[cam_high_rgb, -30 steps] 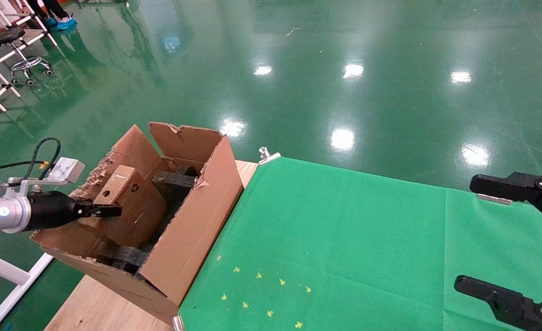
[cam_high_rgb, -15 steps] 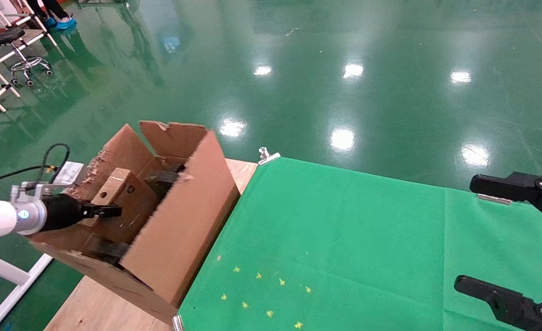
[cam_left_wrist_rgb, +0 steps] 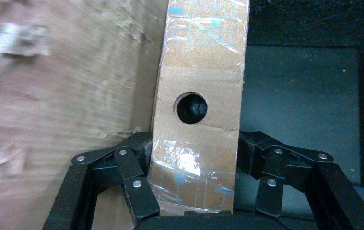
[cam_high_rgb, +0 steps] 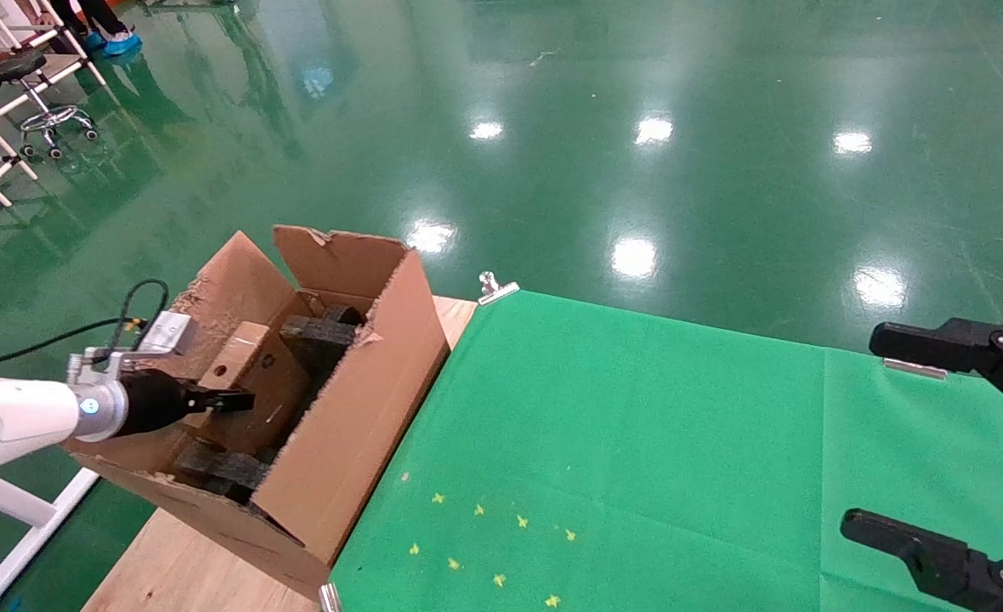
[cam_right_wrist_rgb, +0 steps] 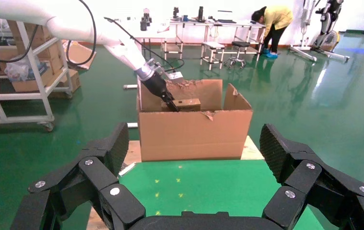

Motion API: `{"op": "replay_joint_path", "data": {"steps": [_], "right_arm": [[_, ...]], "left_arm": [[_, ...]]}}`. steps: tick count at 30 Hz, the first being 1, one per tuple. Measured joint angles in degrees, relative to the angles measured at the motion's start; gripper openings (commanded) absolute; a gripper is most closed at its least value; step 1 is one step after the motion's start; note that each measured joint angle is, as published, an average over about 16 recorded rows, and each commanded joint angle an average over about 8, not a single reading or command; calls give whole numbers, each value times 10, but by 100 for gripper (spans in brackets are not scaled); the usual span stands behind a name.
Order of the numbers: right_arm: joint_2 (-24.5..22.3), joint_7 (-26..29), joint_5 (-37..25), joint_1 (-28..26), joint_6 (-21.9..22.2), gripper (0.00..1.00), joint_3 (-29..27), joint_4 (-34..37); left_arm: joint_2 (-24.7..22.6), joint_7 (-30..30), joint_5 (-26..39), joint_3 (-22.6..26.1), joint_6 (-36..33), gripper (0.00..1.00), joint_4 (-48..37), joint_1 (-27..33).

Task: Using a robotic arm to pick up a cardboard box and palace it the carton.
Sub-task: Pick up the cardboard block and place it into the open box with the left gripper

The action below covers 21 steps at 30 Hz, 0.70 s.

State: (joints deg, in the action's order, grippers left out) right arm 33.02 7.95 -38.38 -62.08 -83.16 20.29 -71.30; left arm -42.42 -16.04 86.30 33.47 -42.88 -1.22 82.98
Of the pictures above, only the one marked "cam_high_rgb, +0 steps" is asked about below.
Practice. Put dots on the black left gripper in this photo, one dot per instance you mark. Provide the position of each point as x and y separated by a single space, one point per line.
153 404

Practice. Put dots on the torn cardboard flap piece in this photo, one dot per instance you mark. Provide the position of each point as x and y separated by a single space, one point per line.
268 365

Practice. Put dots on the person with blue shoe covers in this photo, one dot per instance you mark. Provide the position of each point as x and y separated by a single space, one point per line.
115 41

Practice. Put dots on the large open cardboard carton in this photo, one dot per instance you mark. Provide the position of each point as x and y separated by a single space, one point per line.
357 442

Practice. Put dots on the green table cloth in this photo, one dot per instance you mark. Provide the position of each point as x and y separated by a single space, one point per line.
680 459

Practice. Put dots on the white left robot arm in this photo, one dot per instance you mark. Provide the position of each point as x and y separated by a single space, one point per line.
8 421

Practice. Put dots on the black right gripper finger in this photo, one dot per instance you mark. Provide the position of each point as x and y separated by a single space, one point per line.
935 342
935 561

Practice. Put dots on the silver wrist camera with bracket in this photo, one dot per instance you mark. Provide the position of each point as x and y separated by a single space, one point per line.
166 333

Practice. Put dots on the black wheeled stool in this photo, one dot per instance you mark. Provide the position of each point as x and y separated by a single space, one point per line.
13 66

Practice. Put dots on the silver metal clip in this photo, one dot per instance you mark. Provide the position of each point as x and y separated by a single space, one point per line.
330 598
495 291
914 367

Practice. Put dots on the white table frame leg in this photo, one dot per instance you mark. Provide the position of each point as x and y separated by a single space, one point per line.
17 518

